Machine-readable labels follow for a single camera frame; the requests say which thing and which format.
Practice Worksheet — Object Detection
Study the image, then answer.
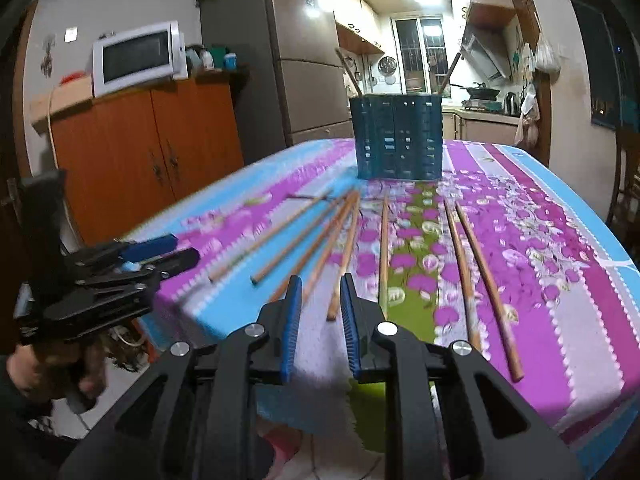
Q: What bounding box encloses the wooden chopstick right outer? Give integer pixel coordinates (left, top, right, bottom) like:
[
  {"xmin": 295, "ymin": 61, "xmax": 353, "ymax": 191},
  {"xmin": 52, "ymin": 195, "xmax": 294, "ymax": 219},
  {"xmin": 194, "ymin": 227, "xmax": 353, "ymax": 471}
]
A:
[{"xmin": 456, "ymin": 203, "xmax": 524, "ymax": 382}]

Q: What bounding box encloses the chopstick in holder right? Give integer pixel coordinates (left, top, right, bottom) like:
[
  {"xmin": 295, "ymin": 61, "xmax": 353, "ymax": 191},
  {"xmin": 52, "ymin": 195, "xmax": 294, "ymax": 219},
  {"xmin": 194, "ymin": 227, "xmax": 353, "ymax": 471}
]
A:
[{"xmin": 437, "ymin": 51, "xmax": 462, "ymax": 96}]

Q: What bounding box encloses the wooden chopstick right inner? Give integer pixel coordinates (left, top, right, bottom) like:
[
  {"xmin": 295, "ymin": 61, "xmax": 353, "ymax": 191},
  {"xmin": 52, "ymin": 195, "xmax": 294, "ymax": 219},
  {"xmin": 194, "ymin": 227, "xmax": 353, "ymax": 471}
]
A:
[{"xmin": 444, "ymin": 202, "xmax": 482, "ymax": 351}]

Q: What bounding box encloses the white microwave oven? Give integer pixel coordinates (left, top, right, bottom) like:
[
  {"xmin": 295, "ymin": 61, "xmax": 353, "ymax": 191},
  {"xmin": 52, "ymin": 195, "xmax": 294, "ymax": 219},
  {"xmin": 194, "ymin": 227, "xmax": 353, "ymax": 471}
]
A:
[{"xmin": 92, "ymin": 21, "xmax": 188, "ymax": 98}]

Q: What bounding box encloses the floral purple tablecloth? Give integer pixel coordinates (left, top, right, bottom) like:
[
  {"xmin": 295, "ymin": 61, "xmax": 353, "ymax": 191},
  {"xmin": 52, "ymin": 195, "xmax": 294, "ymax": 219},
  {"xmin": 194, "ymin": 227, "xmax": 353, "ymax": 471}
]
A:
[{"xmin": 131, "ymin": 140, "xmax": 639, "ymax": 478}]

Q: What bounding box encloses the wooden chopstick far left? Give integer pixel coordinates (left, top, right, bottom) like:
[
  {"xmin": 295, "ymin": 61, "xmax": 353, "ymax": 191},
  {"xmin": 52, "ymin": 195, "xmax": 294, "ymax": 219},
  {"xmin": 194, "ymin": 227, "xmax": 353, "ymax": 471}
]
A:
[{"xmin": 208, "ymin": 188, "xmax": 331, "ymax": 283}]

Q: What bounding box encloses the wooden chopstick centre left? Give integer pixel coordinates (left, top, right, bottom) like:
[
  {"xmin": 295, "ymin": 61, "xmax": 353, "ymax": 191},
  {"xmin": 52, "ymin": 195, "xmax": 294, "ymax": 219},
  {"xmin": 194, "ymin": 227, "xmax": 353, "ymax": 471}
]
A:
[{"xmin": 326, "ymin": 192, "xmax": 360, "ymax": 322}]

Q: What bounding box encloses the chopstick in holder left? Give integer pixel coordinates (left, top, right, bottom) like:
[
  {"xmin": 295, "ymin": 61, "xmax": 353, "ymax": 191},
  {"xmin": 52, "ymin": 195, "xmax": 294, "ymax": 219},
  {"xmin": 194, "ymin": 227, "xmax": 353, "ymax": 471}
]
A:
[{"xmin": 335, "ymin": 48, "xmax": 363, "ymax": 96}]

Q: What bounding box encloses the teal perforated utensil holder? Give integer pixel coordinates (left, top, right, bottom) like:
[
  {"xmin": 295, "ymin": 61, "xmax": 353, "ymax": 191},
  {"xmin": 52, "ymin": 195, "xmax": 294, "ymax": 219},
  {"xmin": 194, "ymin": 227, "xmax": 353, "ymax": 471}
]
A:
[{"xmin": 349, "ymin": 94, "xmax": 442, "ymax": 181}]

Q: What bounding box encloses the person's left hand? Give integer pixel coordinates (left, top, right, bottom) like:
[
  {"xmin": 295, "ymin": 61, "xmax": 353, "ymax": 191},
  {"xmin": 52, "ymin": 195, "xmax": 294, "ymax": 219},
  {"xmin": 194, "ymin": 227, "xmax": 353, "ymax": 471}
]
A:
[{"xmin": 6, "ymin": 340, "xmax": 107, "ymax": 402}]

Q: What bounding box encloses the grey refrigerator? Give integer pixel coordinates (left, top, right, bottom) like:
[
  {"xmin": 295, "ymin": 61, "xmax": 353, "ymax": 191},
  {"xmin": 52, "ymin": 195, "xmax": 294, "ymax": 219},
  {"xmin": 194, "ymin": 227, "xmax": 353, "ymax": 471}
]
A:
[{"xmin": 196, "ymin": 0, "xmax": 352, "ymax": 164}]

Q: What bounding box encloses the chopstick in holder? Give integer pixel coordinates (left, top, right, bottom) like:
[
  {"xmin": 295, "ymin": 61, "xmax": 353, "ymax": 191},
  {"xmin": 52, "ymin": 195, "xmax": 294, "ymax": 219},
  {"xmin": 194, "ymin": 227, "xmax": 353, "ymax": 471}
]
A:
[
  {"xmin": 437, "ymin": 51, "xmax": 462, "ymax": 96},
  {"xmin": 335, "ymin": 48, "xmax": 363, "ymax": 96}
]

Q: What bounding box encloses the wooden chopstick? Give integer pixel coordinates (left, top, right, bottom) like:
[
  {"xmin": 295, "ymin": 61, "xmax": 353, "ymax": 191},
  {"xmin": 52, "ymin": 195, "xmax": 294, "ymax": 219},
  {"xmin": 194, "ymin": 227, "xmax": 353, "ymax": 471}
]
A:
[
  {"xmin": 292, "ymin": 190, "xmax": 358, "ymax": 304},
  {"xmin": 378, "ymin": 193, "xmax": 390, "ymax": 316},
  {"xmin": 303, "ymin": 191, "xmax": 360, "ymax": 304},
  {"xmin": 208, "ymin": 188, "xmax": 331, "ymax": 283},
  {"xmin": 326, "ymin": 192, "xmax": 360, "ymax": 322},
  {"xmin": 250, "ymin": 191, "xmax": 349, "ymax": 286},
  {"xmin": 456, "ymin": 203, "xmax": 524, "ymax": 382},
  {"xmin": 444, "ymin": 202, "xmax": 482, "ymax": 351}
]

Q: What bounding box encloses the orange wooden cabinet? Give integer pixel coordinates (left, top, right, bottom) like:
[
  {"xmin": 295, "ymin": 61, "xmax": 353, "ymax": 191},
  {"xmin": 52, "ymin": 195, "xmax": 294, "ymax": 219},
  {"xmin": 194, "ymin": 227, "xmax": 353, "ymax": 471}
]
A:
[{"xmin": 52, "ymin": 75, "xmax": 244, "ymax": 245}]

